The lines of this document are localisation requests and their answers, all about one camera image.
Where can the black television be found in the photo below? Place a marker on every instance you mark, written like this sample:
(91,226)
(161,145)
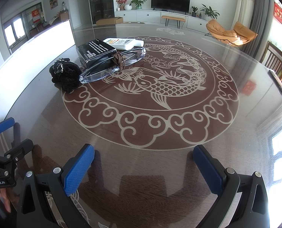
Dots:
(170,1)

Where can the orange lounge chair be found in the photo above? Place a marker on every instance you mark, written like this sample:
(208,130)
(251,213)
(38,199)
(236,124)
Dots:
(224,33)

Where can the grey curtain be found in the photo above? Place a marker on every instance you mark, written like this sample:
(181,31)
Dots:
(262,21)

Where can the clear plastic case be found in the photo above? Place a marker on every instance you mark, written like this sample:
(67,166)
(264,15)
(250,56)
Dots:
(93,76)

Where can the green potted plant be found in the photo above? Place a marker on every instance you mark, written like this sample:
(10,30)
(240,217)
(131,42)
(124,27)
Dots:
(138,2)

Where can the black knitted glove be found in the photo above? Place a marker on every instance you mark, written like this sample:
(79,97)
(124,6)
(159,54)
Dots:
(67,76)

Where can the black box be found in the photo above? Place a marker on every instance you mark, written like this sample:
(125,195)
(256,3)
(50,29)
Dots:
(96,49)

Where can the red paper packet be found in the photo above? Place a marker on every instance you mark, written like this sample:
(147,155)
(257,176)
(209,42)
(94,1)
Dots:
(248,88)

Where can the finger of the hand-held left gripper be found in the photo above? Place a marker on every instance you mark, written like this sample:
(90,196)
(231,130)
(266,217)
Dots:
(3,126)
(20,149)

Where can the red wall hanging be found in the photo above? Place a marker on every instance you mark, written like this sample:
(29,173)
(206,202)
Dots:
(279,12)

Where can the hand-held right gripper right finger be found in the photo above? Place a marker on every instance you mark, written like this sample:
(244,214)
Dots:
(207,171)

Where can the round patterned wooden desktop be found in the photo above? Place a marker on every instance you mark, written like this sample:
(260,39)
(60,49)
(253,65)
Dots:
(155,171)

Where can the wooden chair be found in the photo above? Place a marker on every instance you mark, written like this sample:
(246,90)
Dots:
(275,59)

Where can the cardboard box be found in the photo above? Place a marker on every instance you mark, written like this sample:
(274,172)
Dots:
(109,21)

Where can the red flower plant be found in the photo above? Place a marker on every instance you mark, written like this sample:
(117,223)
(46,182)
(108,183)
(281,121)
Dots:
(122,2)

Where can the large leafy potted plant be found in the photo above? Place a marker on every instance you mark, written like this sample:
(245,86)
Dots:
(209,11)

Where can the framed wall picture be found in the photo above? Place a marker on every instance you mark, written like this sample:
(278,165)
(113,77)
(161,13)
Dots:
(53,0)

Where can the white round vase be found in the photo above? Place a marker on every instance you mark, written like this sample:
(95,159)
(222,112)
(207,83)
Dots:
(128,7)

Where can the small potted plant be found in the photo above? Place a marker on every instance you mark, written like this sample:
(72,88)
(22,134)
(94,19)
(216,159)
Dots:
(194,10)

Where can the dark display cabinet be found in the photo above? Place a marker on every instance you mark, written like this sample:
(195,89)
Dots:
(100,0)

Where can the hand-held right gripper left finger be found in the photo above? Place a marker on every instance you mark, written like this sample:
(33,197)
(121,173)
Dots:
(79,168)

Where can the white curtain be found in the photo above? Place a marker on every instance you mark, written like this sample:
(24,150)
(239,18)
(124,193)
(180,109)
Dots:
(243,7)

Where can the white bottle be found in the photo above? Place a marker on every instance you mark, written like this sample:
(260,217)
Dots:
(122,43)

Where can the white television cabinet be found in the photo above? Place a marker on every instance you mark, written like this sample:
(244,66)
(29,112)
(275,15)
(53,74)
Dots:
(150,16)

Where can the wooden bench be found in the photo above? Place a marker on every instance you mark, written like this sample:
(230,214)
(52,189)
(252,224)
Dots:
(173,17)

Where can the white board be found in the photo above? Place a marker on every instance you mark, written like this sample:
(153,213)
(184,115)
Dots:
(36,45)

